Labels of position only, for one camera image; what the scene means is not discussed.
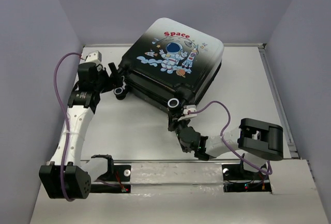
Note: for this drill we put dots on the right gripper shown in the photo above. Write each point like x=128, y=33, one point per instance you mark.
x=171, y=122

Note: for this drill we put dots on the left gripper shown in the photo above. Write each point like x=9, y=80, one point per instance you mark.
x=113, y=82

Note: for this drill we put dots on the black and white suitcase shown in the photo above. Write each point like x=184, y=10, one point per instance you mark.
x=170, y=61

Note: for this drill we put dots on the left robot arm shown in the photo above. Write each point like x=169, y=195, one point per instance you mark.
x=64, y=177

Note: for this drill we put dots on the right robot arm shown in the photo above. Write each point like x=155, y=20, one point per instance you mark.
x=254, y=142

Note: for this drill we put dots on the white cardboard front panel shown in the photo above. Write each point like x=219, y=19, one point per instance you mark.
x=193, y=193

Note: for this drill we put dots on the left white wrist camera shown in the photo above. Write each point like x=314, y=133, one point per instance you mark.
x=92, y=57

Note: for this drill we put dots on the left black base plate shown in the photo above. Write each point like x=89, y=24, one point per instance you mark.
x=118, y=182

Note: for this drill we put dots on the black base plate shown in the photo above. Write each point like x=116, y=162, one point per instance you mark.
x=118, y=182
x=237, y=180

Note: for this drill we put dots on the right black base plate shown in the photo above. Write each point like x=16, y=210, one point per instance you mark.
x=237, y=180

